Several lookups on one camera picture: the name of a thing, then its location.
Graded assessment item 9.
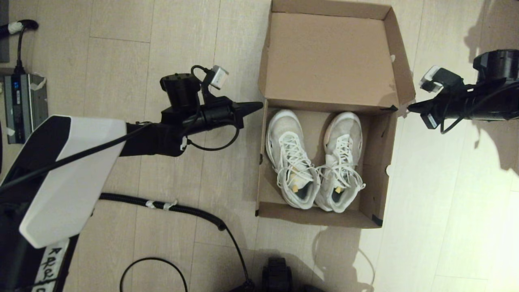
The white sneaker black side mark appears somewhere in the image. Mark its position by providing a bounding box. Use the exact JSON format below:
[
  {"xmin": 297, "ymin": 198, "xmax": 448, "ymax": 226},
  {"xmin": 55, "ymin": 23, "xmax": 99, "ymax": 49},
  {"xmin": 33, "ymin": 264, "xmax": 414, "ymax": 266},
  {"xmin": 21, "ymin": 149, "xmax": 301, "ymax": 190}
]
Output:
[{"xmin": 266, "ymin": 109, "xmax": 321, "ymax": 210}]

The white sneaker tan toe edge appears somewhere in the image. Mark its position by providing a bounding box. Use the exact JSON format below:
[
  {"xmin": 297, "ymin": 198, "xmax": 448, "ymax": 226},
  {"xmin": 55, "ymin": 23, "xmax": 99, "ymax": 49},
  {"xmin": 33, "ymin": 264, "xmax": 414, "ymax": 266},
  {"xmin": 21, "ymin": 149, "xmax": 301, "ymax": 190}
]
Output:
[{"xmin": 314, "ymin": 112, "xmax": 366, "ymax": 213}]

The brown cardboard shoe box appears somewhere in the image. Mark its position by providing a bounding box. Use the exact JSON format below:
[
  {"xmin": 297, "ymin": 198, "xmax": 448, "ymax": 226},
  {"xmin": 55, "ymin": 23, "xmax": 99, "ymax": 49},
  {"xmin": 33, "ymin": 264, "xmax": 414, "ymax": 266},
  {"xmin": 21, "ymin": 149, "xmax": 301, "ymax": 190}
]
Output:
[{"xmin": 255, "ymin": 0, "xmax": 416, "ymax": 229}]

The black ridged robot part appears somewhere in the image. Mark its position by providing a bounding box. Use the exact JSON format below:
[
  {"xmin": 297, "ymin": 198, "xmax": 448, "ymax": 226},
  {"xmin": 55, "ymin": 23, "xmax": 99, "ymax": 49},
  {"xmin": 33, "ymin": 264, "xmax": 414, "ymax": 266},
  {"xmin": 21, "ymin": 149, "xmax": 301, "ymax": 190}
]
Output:
[{"xmin": 262, "ymin": 258, "xmax": 292, "ymax": 292}]

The grey power supply unit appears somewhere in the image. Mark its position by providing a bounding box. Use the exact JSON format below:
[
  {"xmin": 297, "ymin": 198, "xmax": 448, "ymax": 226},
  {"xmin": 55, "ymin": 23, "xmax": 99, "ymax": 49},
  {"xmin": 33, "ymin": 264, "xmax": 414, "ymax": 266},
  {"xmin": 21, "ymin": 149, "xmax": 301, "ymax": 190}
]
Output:
[{"xmin": 3, "ymin": 73, "xmax": 48, "ymax": 144}]

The dark flat panel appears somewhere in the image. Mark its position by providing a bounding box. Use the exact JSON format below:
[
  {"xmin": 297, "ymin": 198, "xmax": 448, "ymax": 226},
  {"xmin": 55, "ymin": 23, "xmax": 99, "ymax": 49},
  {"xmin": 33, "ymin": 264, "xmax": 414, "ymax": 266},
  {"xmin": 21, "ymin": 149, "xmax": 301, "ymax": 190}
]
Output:
[{"xmin": 0, "ymin": 0, "xmax": 11, "ymax": 63}]

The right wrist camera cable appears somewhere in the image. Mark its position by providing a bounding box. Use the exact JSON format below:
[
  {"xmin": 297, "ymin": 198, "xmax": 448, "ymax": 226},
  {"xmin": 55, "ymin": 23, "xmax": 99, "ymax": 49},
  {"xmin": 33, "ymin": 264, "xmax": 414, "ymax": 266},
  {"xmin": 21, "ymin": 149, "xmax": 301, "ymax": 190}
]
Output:
[{"xmin": 440, "ymin": 83, "xmax": 519, "ymax": 134}]

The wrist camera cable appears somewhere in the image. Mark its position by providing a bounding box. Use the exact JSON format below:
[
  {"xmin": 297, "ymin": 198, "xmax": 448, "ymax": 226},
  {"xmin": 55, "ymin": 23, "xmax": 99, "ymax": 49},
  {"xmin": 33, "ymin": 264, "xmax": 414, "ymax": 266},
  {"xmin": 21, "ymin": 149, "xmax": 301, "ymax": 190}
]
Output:
[
  {"xmin": 184, "ymin": 65, "xmax": 242, "ymax": 151},
  {"xmin": 440, "ymin": 83, "xmax": 519, "ymax": 134}
]

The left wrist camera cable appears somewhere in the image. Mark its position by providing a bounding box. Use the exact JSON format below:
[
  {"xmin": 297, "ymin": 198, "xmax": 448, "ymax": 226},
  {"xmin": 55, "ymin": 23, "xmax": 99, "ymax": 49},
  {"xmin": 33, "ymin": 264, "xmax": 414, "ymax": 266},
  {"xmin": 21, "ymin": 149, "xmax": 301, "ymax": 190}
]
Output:
[{"xmin": 184, "ymin": 65, "xmax": 242, "ymax": 151}]

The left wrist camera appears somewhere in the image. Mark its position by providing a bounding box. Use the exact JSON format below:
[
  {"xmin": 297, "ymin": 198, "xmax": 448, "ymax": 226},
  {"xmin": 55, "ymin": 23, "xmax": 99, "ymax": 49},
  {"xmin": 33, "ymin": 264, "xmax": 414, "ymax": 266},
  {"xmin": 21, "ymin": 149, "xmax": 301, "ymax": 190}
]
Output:
[{"xmin": 209, "ymin": 65, "xmax": 229, "ymax": 90}]

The black coiled cable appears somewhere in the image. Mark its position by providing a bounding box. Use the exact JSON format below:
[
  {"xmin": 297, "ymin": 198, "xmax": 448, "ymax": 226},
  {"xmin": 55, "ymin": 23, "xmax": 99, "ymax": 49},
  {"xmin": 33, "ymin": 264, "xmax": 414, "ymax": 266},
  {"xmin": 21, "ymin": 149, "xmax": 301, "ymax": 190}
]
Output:
[{"xmin": 99, "ymin": 193, "xmax": 255, "ymax": 292}]

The thin black cable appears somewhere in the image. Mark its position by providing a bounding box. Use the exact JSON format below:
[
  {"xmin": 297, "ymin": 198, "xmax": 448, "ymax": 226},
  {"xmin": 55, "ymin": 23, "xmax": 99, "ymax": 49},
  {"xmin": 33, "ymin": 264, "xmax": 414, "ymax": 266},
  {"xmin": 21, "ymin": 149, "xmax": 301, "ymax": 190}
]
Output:
[{"xmin": 120, "ymin": 258, "xmax": 189, "ymax": 292}]

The thick black taped cable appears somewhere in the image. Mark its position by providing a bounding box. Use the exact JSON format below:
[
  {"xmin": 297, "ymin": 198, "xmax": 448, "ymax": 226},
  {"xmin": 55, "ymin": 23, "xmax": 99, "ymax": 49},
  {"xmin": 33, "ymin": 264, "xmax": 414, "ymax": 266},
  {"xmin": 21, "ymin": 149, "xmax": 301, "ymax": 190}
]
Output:
[{"xmin": 0, "ymin": 19, "xmax": 39, "ymax": 75}]

